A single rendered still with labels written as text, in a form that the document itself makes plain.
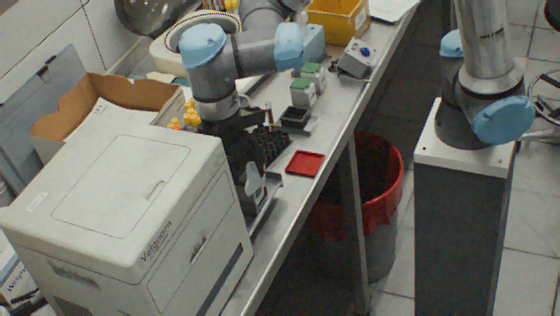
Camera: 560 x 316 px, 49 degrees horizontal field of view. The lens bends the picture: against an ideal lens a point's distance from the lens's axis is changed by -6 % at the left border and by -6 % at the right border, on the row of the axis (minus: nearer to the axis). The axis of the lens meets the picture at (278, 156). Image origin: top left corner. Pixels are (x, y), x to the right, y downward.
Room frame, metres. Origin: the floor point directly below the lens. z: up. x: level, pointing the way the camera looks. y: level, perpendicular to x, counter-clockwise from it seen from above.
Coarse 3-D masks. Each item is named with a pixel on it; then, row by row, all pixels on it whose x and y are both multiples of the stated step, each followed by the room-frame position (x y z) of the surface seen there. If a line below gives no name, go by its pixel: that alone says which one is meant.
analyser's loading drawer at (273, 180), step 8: (272, 176) 0.97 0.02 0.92; (280, 176) 0.96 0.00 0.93; (264, 184) 0.96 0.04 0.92; (272, 184) 0.96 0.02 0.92; (280, 184) 0.96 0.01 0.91; (264, 192) 0.92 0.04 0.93; (272, 192) 0.94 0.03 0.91; (240, 200) 0.90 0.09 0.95; (264, 200) 0.91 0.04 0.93; (248, 208) 0.89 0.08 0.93; (256, 208) 0.88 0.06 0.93; (264, 208) 0.90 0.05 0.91; (248, 216) 0.89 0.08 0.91; (256, 216) 0.88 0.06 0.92; (248, 224) 0.86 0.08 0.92; (256, 224) 0.86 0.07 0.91
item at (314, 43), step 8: (312, 24) 1.44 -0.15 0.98; (304, 32) 1.41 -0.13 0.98; (312, 32) 1.40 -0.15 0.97; (320, 32) 1.41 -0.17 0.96; (304, 40) 1.37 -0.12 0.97; (312, 40) 1.38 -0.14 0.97; (320, 40) 1.41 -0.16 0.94; (304, 48) 1.35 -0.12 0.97; (312, 48) 1.37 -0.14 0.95; (320, 48) 1.41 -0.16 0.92; (312, 56) 1.37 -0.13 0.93; (320, 56) 1.40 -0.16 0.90; (328, 56) 1.42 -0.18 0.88; (304, 64) 1.35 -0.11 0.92; (320, 64) 1.39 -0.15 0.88; (296, 72) 1.37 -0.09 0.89
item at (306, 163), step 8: (296, 152) 1.08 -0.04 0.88; (304, 152) 1.07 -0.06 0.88; (312, 152) 1.07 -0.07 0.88; (296, 160) 1.06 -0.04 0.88; (304, 160) 1.05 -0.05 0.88; (312, 160) 1.05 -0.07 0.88; (320, 160) 1.04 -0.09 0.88; (288, 168) 1.04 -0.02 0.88; (296, 168) 1.03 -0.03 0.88; (304, 168) 1.03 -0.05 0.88; (312, 168) 1.02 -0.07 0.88; (312, 176) 1.00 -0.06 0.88
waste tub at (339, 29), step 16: (320, 0) 1.60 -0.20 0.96; (336, 0) 1.61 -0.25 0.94; (352, 0) 1.58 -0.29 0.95; (368, 0) 1.55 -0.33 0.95; (320, 16) 1.50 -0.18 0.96; (336, 16) 1.47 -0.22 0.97; (352, 16) 1.46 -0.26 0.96; (368, 16) 1.54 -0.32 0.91; (336, 32) 1.47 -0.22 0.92; (352, 32) 1.46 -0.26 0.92
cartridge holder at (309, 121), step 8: (288, 112) 1.20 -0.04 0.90; (296, 112) 1.20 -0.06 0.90; (304, 112) 1.19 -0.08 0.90; (280, 120) 1.17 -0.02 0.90; (288, 120) 1.16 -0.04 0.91; (296, 120) 1.15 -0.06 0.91; (304, 120) 1.15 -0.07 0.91; (312, 120) 1.17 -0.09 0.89; (280, 128) 1.17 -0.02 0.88; (288, 128) 1.16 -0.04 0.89; (296, 128) 1.15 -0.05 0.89; (304, 128) 1.15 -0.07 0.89; (312, 128) 1.14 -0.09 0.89
